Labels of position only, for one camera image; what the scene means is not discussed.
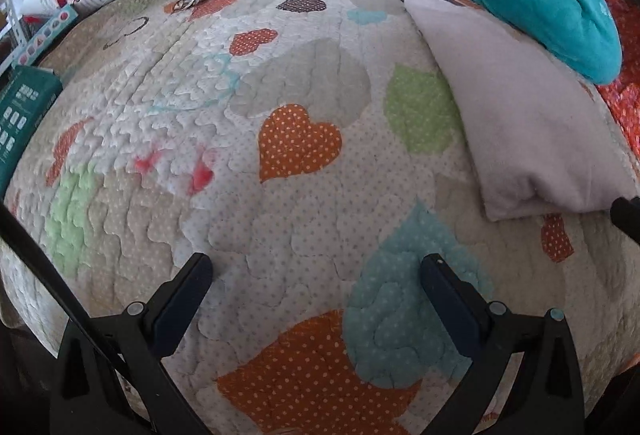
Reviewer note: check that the green cardboard box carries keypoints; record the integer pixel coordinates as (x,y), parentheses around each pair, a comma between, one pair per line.
(24,102)

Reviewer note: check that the heart patterned quilt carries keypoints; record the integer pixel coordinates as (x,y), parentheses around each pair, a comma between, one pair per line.
(312,149)

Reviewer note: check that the light blue flat package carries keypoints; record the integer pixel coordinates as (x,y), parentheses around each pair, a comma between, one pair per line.
(61,22)

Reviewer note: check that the teal plush cushion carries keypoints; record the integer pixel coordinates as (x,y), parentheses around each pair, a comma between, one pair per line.
(581,33)

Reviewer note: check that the white metal shelf rack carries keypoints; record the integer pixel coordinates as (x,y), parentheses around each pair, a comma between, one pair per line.
(13,36)

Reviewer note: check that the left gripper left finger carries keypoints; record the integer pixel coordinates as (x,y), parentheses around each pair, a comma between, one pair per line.
(147,337)

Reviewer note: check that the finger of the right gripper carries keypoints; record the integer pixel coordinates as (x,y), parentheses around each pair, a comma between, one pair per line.
(625,215)

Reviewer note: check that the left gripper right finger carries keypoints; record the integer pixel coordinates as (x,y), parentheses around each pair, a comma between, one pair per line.
(477,334)

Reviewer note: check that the pale pink garment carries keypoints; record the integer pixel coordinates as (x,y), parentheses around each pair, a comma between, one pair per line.
(538,139)

